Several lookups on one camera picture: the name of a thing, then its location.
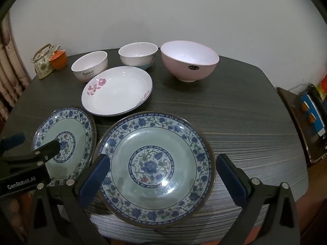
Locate orange tea strainer cup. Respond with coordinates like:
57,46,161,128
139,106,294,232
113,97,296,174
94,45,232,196
49,50,68,70

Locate dark wooden side cabinet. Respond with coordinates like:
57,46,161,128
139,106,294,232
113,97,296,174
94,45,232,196
277,85,326,165

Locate beige patterned curtain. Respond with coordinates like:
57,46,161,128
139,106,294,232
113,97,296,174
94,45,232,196
0,15,30,122

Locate large pink bowl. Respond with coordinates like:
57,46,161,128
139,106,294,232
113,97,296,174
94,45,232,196
160,40,219,82

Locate floral ceramic teapot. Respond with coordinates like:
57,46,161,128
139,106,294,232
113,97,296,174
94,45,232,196
30,43,61,80

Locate small blue floral plate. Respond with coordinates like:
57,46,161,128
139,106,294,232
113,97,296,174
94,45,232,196
32,107,96,187

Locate white Dog bowl blue base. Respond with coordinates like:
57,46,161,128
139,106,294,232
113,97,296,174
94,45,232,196
118,42,158,70

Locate large blue floral plate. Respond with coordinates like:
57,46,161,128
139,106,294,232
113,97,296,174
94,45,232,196
94,112,216,228

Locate white plate pink flowers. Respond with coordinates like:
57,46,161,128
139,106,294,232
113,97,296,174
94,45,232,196
81,66,153,116

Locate white Rabbit bowl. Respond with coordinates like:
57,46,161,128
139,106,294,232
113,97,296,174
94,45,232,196
71,51,108,82

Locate blue box with orange squares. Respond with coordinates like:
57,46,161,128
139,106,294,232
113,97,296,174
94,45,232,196
300,94,326,137

